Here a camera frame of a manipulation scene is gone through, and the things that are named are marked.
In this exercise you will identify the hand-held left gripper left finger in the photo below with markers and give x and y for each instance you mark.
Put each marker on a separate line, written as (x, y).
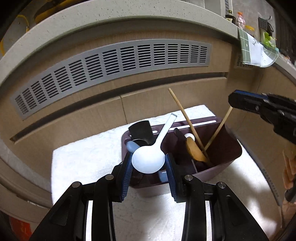
(126, 178)

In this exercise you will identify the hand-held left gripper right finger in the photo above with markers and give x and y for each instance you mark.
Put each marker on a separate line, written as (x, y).
(171, 178)

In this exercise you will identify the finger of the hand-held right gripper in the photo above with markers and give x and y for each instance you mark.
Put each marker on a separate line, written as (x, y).
(277, 113)

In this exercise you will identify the white plastic spoon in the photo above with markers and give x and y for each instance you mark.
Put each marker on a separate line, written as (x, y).
(145, 160)

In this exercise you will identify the blue plastic spoon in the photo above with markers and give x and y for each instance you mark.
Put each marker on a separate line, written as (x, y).
(131, 146)

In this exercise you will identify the maroon utensil holder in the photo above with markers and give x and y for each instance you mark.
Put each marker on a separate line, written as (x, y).
(222, 160)

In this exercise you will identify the wooden chopstick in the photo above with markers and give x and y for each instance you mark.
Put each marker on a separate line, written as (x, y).
(182, 111)
(219, 127)

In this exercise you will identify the person's right hand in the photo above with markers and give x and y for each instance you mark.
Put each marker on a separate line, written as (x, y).
(287, 171)

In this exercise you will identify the white towel mat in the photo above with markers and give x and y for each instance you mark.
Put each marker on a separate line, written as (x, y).
(81, 162)

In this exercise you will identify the black spatula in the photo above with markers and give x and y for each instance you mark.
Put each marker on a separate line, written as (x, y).
(141, 131)

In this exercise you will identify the small grey vent grille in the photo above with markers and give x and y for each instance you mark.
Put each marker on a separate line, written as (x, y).
(239, 62)

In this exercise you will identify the green checked cloth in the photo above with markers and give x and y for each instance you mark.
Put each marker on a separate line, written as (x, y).
(252, 48)

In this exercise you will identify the green item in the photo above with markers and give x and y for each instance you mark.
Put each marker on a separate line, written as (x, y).
(269, 39)

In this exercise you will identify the yellow item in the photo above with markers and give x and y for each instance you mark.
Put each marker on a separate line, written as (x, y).
(249, 28)

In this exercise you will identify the black organizer box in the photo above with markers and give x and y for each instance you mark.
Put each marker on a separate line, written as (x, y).
(263, 24)

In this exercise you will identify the bottle with orange cap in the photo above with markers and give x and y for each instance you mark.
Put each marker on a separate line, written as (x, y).
(240, 20)

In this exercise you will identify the dark bottle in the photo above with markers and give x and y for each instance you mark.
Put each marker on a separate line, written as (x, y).
(229, 16)

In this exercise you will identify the red item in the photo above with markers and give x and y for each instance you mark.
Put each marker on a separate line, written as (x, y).
(20, 229)

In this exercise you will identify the speckled stone countertop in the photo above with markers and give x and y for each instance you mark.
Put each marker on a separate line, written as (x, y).
(115, 20)

